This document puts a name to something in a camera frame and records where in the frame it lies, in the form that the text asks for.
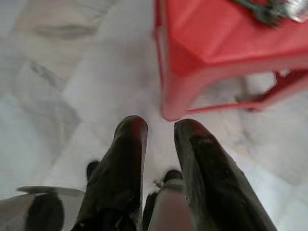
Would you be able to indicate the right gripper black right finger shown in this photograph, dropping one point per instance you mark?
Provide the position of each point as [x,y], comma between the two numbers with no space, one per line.
[216,183]

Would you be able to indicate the red plastic stool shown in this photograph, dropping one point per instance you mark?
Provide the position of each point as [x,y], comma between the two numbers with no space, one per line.
[216,36]

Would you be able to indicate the robot right leg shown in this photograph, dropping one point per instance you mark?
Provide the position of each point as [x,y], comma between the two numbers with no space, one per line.
[168,207]

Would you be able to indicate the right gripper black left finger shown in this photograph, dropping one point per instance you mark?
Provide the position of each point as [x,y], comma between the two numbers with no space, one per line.
[120,168]

